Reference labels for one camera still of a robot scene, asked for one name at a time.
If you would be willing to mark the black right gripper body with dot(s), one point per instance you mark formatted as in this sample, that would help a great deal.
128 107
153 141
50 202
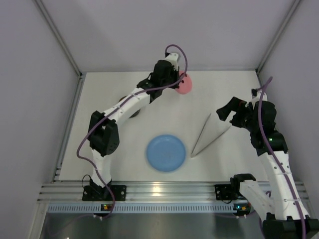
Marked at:
237 109

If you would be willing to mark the pink round lid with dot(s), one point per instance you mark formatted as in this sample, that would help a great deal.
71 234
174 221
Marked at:
185 85

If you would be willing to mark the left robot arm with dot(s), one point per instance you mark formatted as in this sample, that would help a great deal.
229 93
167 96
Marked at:
103 132

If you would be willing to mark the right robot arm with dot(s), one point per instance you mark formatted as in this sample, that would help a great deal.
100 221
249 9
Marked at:
282 214

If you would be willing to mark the blue plate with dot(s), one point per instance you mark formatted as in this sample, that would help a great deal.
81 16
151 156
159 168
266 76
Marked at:
166 153

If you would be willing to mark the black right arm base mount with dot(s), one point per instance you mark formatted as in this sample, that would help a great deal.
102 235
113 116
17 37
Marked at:
225 193

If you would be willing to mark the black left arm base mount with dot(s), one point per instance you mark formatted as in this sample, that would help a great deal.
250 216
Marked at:
92 193

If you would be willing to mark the white slotted cable duct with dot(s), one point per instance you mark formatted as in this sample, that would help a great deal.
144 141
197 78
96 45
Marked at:
126 208

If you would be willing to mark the aluminium frame rail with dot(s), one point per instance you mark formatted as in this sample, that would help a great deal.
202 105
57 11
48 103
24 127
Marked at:
159 192

